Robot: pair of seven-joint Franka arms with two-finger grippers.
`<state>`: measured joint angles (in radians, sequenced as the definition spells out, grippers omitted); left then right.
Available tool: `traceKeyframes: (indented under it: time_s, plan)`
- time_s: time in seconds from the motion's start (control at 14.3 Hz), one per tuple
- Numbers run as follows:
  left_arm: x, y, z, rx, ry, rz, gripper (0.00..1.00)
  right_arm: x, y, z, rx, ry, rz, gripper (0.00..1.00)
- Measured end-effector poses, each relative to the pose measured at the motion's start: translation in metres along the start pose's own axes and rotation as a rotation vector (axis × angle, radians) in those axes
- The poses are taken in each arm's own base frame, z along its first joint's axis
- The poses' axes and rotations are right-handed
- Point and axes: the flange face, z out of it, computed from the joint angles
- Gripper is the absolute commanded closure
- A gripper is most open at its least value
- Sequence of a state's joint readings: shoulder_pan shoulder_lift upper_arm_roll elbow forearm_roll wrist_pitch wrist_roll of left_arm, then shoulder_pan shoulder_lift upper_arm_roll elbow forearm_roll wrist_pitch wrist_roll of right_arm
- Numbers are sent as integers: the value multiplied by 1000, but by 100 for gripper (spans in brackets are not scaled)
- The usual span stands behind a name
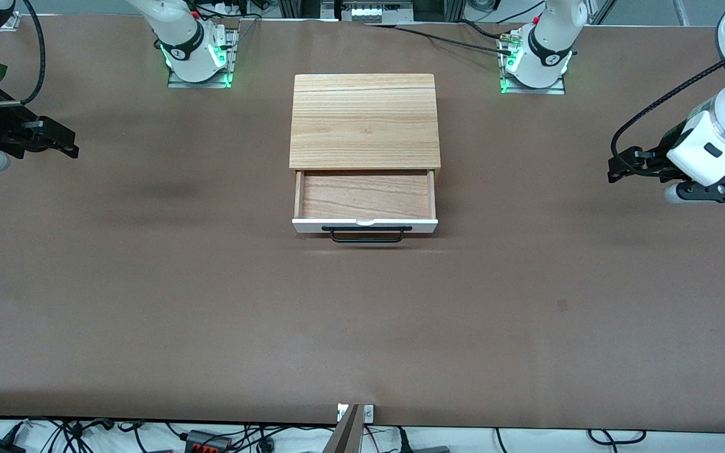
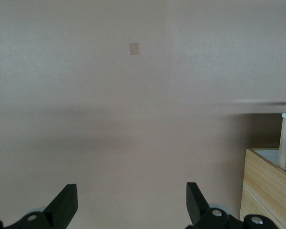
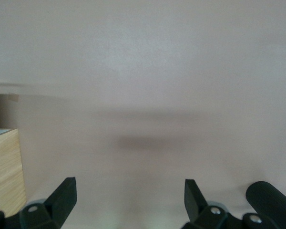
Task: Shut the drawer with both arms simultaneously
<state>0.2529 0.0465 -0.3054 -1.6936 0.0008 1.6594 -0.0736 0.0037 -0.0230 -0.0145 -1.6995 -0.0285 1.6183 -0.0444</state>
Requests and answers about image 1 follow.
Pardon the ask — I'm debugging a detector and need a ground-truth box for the white-fronted wooden drawer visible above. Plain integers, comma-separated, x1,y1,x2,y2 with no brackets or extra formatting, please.
292,169,439,235

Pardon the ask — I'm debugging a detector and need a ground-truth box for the light wooden drawer cabinet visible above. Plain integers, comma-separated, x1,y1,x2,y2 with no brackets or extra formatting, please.
289,74,442,184

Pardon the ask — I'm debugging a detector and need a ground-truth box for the white power strip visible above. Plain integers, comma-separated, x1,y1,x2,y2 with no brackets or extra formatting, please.
336,0,413,23

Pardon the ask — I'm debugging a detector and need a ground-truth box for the red and black connector box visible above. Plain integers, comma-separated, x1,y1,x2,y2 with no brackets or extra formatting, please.
184,429,233,453

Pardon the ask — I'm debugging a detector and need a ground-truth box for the brown wooden strip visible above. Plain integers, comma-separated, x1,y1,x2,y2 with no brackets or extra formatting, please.
321,404,364,453

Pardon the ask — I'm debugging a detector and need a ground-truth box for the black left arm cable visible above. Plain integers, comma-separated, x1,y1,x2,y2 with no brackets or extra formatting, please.
610,38,725,165

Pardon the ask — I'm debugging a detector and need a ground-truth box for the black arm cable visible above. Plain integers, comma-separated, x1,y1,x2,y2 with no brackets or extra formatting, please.
610,38,725,165
0,0,47,106

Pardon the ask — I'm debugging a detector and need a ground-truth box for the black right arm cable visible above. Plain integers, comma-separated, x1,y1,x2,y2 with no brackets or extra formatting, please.
0,0,47,106

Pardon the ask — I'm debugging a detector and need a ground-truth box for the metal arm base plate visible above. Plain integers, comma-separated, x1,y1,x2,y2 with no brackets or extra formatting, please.
167,28,239,89
499,30,566,96

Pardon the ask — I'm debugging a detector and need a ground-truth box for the short black table cable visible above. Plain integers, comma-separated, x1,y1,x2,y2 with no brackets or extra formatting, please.
456,18,505,41

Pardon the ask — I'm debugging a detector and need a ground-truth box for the long black table cable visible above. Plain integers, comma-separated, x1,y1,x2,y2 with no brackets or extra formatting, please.
362,23,514,56

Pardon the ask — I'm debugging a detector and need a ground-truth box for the looped black floor cable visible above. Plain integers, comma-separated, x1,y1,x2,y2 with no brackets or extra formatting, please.
588,429,648,448

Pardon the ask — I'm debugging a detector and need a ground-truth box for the black metal drawer handle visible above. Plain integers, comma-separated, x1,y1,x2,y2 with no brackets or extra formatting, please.
322,225,413,243

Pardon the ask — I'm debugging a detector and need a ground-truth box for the small white metal bracket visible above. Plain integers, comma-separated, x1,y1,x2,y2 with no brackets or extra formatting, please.
337,403,375,423

